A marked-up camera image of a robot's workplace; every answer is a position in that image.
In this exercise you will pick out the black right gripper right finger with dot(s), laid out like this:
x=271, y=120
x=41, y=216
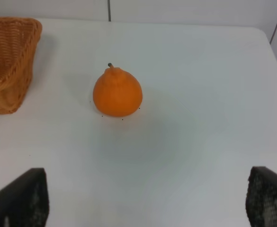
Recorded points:
x=261, y=198

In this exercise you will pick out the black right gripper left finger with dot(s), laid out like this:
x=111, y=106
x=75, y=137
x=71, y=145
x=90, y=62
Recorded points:
x=25, y=201

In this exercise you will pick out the orange with stem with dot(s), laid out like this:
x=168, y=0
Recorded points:
x=117, y=92

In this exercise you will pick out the orange wicker basket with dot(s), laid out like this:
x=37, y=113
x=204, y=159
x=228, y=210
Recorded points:
x=19, y=37

